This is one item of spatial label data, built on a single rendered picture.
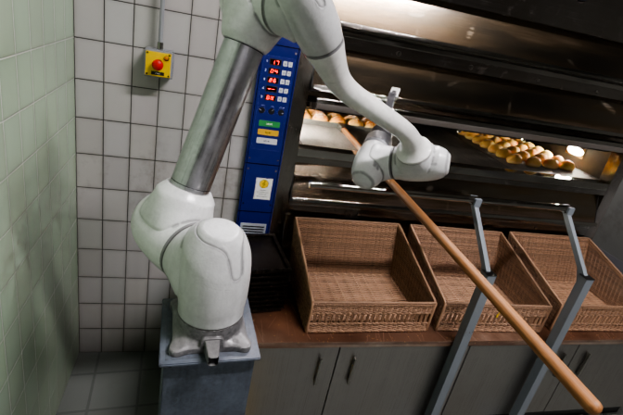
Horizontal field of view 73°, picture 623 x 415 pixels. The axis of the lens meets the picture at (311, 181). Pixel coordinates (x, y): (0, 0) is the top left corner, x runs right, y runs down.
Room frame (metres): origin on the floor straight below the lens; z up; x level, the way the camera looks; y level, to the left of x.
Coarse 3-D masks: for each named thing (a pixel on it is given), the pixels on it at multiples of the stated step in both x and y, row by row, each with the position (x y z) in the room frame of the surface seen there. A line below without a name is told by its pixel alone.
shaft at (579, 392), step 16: (352, 144) 2.03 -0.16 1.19; (400, 192) 1.45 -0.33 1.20; (416, 208) 1.32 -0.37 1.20; (432, 224) 1.21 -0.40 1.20; (448, 240) 1.12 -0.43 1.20; (480, 288) 0.92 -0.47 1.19; (496, 304) 0.86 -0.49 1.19; (512, 320) 0.81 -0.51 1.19; (528, 336) 0.75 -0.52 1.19; (544, 352) 0.71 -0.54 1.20; (560, 368) 0.67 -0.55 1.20; (576, 384) 0.63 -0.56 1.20; (592, 400) 0.60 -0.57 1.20
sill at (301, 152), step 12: (300, 156) 1.81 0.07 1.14; (312, 156) 1.82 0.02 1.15; (324, 156) 1.84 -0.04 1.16; (336, 156) 1.85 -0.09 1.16; (348, 156) 1.87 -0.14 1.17; (456, 168) 2.03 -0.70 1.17; (468, 168) 2.05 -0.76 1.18; (480, 168) 2.09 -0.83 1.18; (492, 168) 2.14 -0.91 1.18; (516, 180) 2.14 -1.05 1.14; (528, 180) 2.16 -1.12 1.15; (540, 180) 2.18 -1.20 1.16; (552, 180) 2.20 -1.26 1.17; (564, 180) 2.22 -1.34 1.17; (576, 180) 2.25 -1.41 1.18; (588, 180) 2.30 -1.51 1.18; (600, 180) 2.36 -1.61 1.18
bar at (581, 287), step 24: (360, 192) 1.50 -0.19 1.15; (384, 192) 1.52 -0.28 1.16; (408, 192) 1.55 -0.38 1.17; (432, 192) 1.59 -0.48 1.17; (480, 240) 1.53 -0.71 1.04; (576, 240) 1.69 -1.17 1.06; (576, 288) 1.58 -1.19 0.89; (480, 312) 1.43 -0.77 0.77; (576, 312) 1.56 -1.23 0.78; (456, 336) 1.45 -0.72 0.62; (552, 336) 1.58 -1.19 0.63; (456, 360) 1.42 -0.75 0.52; (528, 384) 1.57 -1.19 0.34; (432, 408) 1.43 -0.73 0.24
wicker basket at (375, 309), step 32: (320, 224) 1.81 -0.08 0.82; (352, 224) 1.86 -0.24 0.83; (384, 224) 1.91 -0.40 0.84; (320, 256) 1.78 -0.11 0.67; (352, 256) 1.83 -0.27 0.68; (384, 256) 1.88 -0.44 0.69; (320, 288) 1.63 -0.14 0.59; (352, 288) 1.69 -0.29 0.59; (384, 288) 1.74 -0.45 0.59; (416, 288) 1.64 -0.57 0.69; (320, 320) 1.35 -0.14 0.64; (352, 320) 1.39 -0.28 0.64; (384, 320) 1.51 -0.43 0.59; (416, 320) 1.48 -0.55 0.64
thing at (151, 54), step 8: (152, 48) 1.58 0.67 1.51; (152, 56) 1.56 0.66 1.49; (160, 56) 1.57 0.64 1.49; (168, 56) 1.57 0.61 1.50; (144, 64) 1.55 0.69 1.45; (168, 64) 1.57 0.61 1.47; (144, 72) 1.55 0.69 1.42; (152, 72) 1.56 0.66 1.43; (160, 72) 1.57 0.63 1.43; (168, 72) 1.57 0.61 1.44
